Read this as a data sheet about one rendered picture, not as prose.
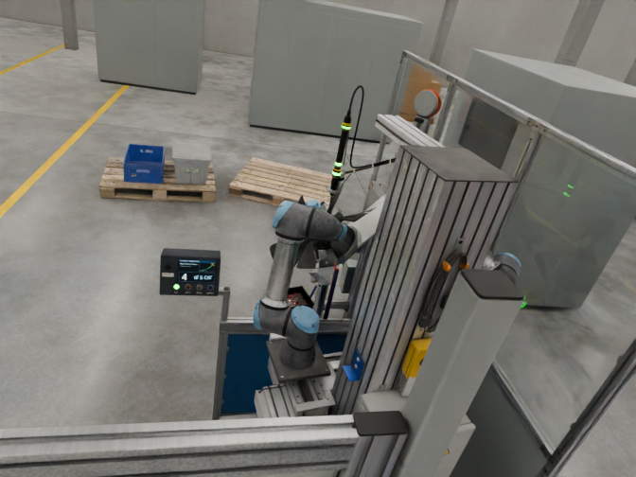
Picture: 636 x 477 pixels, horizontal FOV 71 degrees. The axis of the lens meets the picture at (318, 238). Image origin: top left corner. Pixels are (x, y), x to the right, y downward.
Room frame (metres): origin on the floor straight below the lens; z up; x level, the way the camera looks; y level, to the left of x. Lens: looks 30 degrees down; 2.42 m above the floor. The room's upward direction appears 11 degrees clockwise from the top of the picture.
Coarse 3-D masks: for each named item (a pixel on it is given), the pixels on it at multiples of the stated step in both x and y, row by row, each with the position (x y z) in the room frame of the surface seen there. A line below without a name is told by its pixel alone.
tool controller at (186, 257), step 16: (160, 256) 1.59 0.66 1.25; (176, 256) 1.61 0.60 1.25; (192, 256) 1.63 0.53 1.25; (208, 256) 1.65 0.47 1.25; (160, 272) 1.57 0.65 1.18; (176, 272) 1.59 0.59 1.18; (192, 272) 1.61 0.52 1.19; (208, 272) 1.63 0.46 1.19; (160, 288) 1.55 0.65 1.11; (192, 288) 1.59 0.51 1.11
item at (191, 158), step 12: (180, 144) 4.88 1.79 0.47; (192, 144) 4.95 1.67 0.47; (204, 144) 5.03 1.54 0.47; (180, 156) 4.52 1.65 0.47; (192, 156) 4.59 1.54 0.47; (204, 156) 4.66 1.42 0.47; (180, 168) 4.50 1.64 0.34; (192, 168) 4.54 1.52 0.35; (204, 168) 4.59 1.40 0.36; (180, 180) 4.51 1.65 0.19; (192, 180) 4.56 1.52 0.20; (204, 180) 4.60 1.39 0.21
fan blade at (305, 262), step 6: (312, 246) 2.09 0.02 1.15; (330, 246) 2.12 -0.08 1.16; (306, 252) 2.05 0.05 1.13; (312, 252) 2.05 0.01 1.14; (330, 252) 2.07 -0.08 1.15; (300, 258) 2.01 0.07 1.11; (306, 258) 2.01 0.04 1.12; (312, 258) 2.00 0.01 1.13; (324, 258) 2.01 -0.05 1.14; (330, 258) 2.01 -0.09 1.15; (336, 258) 2.01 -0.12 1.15; (300, 264) 1.97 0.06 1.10; (306, 264) 1.97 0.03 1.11; (312, 264) 1.96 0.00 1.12; (324, 264) 1.96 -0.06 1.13; (330, 264) 1.96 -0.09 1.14; (336, 264) 1.96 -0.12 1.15
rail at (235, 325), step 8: (232, 320) 1.71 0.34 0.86; (240, 320) 1.72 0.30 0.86; (248, 320) 1.73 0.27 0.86; (320, 320) 1.85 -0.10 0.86; (328, 320) 1.86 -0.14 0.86; (336, 320) 1.87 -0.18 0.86; (344, 320) 1.88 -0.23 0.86; (224, 328) 1.69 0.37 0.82; (232, 328) 1.70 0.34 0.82; (240, 328) 1.71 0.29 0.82; (248, 328) 1.72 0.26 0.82; (256, 328) 1.73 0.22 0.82; (320, 328) 1.82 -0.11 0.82; (328, 328) 1.84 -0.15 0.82; (336, 328) 1.85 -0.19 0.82; (344, 328) 1.86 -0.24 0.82
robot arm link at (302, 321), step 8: (288, 312) 1.38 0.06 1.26; (296, 312) 1.37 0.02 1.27; (304, 312) 1.39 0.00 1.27; (312, 312) 1.40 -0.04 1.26; (288, 320) 1.35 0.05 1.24; (296, 320) 1.34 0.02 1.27; (304, 320) 1.34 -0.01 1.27; (312, 320) 1.36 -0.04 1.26; (288, 328) 1.33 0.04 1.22; (296, 328) 1.33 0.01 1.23; (304, 328) 1.32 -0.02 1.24; (312, 328) 1.33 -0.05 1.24; (288, 336) 1.33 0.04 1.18; (296, 336) 1.32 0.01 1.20; (304, 336) 1.32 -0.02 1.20; (312, 336) 1.34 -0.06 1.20; (296, 344) 1.32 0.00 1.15; (304, 344) 1.32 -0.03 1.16; (312, 344) 1.35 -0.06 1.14
